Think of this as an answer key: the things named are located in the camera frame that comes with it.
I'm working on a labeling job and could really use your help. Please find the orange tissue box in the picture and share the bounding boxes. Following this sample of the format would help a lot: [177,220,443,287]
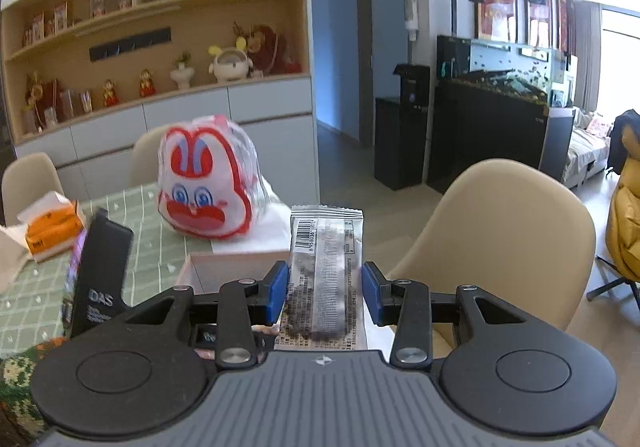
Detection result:
[17,191,86,260]

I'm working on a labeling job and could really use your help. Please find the black wall rail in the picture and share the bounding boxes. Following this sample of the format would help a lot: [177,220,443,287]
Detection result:
[89,27,172,62]

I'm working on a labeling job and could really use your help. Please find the light grey sofa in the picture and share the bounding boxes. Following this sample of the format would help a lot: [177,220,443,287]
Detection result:
[562,107,618,188]

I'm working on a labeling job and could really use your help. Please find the white wall dispenser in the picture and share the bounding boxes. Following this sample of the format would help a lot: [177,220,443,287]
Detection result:
[405,0,419,42]

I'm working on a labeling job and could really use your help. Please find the wooden shelf cabinet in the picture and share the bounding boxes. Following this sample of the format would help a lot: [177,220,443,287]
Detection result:
[0,0,321,203]

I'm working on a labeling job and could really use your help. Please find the brown plush toy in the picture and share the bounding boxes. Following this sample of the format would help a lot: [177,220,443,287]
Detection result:
[232,22,301,75]

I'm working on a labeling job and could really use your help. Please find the dark jacket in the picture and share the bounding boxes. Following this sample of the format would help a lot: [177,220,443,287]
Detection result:
[607,110,640,178]

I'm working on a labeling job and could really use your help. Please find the pink cardboard box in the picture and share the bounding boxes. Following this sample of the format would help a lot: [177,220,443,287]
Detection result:
[176,251,296,310]

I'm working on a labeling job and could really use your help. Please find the red white rabbit face bag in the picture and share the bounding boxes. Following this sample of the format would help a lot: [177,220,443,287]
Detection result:
[156,114,263,240]

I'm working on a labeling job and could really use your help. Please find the white vase with plant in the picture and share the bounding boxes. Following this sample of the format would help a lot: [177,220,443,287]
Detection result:
[170,52,196,90]

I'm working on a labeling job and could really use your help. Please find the red gold ornament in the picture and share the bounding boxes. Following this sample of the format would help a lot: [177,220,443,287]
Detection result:
[25,72,61,128]

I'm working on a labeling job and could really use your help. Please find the white cloth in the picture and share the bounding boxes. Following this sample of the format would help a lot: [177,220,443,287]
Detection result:
[0,224,31,288]

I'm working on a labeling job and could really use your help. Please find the black water dispenser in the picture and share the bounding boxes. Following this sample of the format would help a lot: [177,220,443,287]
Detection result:
[375,63,431,191]

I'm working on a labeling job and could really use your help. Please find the beige dining chair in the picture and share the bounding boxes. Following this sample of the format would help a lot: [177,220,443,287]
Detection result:
[131,124,201,188]
[387,160,598,358]
[1,152,66,228]

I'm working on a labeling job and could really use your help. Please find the yellow cushioned chair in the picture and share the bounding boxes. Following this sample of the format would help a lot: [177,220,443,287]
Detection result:
[587,177,640,303]

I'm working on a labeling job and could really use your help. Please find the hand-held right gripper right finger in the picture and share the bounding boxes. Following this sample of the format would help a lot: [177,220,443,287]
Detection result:
[361,261,521,370]

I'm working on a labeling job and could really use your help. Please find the grey curtain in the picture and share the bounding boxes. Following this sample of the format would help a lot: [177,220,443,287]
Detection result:
[570,0,603,113]

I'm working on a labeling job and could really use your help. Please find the green checked tablecloth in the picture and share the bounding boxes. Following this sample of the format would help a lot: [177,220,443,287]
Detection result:
[0,182,281,358]

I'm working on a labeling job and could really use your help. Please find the black fish tank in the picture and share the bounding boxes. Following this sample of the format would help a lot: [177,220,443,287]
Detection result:
[427,0,576,195]

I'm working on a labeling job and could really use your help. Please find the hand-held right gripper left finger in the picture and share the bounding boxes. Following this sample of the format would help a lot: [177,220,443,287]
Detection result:
[131,261,290,370]

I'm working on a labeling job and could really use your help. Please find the silver printed snack packet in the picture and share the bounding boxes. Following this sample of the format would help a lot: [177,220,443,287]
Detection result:
[277,204,368,353]

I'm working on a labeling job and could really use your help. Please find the white plush toy yellow ears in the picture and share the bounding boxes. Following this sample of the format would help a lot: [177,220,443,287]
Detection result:
[208,38,251,84]

